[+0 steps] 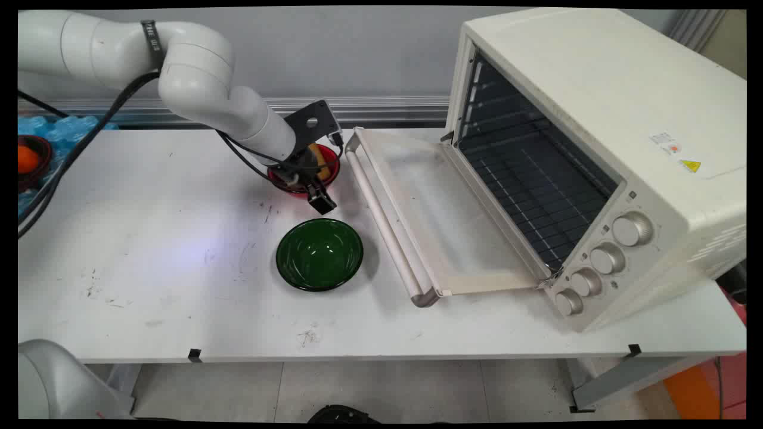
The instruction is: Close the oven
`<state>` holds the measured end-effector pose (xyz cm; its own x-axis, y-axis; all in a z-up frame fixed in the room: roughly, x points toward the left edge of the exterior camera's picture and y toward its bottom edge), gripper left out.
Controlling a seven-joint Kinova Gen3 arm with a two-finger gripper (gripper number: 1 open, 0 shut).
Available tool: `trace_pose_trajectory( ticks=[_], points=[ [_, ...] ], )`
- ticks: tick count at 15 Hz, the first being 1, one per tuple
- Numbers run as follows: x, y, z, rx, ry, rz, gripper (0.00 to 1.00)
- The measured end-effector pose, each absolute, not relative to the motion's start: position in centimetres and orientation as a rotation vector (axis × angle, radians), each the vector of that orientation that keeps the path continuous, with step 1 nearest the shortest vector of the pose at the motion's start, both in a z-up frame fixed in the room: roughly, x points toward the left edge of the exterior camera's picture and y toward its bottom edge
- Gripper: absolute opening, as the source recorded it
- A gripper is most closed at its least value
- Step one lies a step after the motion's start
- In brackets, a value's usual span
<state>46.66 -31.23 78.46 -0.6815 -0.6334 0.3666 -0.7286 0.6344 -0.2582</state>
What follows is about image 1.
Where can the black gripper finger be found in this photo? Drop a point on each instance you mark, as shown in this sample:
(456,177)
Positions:
(322,202)
(315,186)

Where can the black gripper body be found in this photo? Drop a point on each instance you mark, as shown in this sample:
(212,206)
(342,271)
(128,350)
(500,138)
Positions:
(303,170)

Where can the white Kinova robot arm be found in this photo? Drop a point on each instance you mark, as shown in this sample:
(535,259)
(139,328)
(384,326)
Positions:
(197,77)

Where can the orange yellow food piece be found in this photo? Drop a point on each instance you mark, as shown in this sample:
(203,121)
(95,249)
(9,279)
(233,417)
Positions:
(323,164)

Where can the green bowl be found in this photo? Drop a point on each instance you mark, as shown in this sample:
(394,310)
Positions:
(319,256)

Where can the black tape clip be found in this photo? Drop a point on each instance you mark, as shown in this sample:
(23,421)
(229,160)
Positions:
(194,355)
(634,350)

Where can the black object on floor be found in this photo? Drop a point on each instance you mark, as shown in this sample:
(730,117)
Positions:
(341,414)

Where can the metal oven rack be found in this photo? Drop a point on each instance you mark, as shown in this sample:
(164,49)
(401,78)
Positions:
(536,190)

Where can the blue plastic bag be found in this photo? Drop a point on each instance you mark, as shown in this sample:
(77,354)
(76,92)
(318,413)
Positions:
(65,128)

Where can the dark red bowl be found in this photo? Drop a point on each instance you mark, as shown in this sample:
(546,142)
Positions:
(43,164)

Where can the small silver oven knob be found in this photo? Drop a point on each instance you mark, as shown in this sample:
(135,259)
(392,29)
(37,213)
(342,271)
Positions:
(568,302)

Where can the orange fruit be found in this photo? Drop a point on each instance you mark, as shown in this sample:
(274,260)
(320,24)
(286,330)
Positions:
(27,159)

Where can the cream toaster oven body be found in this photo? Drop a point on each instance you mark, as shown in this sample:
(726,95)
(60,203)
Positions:
(596,83)

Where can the large silver oven knob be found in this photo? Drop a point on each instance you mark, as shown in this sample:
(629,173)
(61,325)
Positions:
(632,229)

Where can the grey rounded machine housing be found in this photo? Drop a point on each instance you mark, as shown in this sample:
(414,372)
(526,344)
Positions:
(53,381)

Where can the white label sticker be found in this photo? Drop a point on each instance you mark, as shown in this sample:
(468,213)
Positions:
(665,143)

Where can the grey table leg brace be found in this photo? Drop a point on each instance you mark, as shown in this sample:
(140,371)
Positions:
(632,378)

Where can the yellow warning sticker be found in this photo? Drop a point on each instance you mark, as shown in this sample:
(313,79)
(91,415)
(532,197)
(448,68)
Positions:
(690,165)

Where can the grey ribbed curtain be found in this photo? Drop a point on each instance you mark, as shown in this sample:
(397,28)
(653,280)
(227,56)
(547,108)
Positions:
(694,30)

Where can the orange floor panel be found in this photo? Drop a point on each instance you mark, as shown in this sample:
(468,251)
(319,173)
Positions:
(691,393)

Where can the black bin beside oven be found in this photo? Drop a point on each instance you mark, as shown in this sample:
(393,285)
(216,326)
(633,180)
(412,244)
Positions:
(734,280)

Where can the red floor mat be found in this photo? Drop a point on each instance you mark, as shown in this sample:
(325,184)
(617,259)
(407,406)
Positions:
(736,387)

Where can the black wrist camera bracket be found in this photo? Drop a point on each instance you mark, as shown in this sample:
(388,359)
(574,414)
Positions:
(314,122)

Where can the silver wall rail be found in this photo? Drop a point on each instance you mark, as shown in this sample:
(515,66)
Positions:
(381,110)

